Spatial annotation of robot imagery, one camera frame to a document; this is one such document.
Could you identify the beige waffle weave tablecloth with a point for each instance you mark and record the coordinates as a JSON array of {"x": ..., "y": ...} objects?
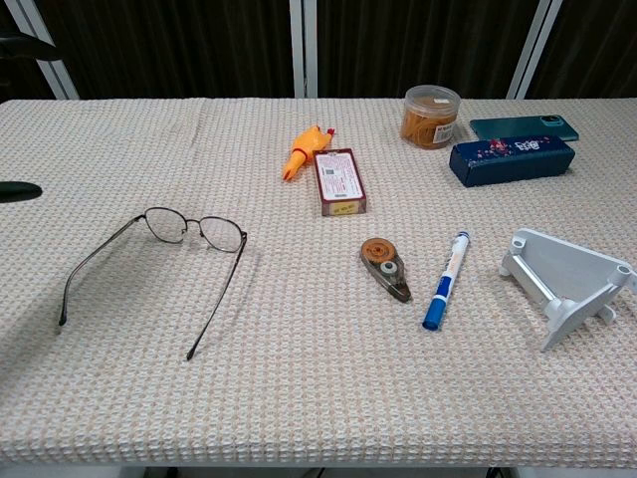
[{"x": 298, "y": 373}]

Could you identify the red flat card box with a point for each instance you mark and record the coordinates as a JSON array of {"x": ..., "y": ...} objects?
[{"x": 339, "y": 179}]

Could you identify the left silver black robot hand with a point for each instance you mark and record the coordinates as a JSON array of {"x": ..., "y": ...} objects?
[{"x": 20, "y": 191}]

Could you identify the brown correction tape dispenser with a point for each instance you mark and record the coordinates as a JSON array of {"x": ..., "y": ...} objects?
[{"x": 380, "y": 259}]

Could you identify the clear jar of rubber bands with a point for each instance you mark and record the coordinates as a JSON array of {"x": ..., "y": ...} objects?
[{"x": 428, "y": 119}]

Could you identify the black wire-frame eyeglasses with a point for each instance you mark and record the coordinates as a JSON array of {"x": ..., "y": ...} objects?
[{"x": 164, "y": 225}]

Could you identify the yellow rubber chicken toy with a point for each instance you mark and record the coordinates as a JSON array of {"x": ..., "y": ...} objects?
[{"x": 303, "y": 147}]

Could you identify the white plastic phone stand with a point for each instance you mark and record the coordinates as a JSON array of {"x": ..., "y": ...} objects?
[{"x": 572, "y": 264}]

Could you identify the teal smartphone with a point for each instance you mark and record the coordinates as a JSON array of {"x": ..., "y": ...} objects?
[{"x": 517, "y": 128}]

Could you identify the dark blue printed long box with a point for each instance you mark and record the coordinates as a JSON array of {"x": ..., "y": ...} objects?
[{"x": 512, "y": 162}]

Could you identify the white metal frame post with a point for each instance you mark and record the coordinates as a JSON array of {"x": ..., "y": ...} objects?
[
  {"x": 55, "y": 74},
  {"x": 535, "y": 50},
  {"x": 297, "y": 50}
]

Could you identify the blue white marker pen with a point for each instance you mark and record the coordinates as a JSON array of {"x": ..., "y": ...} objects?
[{"x": 445, "y": 279}]

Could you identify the black pleated curtain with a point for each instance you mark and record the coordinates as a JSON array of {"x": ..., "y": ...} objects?
[{"x": 174, "y": 45}]

